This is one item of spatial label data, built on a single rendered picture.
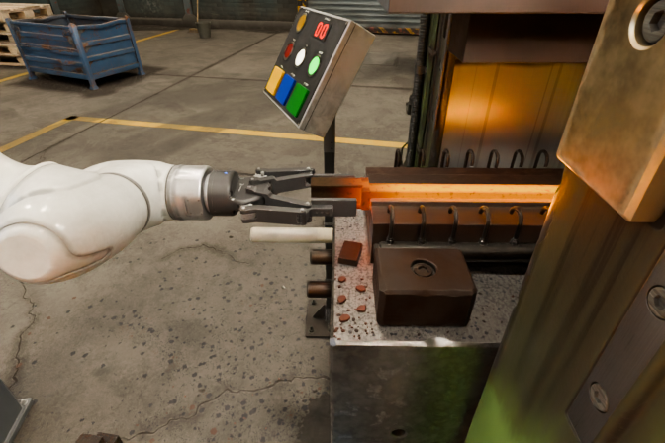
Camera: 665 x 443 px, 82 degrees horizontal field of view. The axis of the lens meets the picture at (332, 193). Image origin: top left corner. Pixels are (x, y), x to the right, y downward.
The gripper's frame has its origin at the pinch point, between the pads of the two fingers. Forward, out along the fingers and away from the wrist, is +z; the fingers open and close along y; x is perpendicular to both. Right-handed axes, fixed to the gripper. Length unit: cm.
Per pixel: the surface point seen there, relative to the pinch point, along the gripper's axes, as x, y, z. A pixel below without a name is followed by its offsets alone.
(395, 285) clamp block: -1.5, 18.6, 7.1
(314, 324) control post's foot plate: -98, -54, -9
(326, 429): -99, -13, -3
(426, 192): 1.3, 1.3, 13.8
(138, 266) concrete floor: -100, -89, -100
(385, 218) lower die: -0.3, 6.1, 7.1
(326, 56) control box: 12.2, -43.4, -3.2
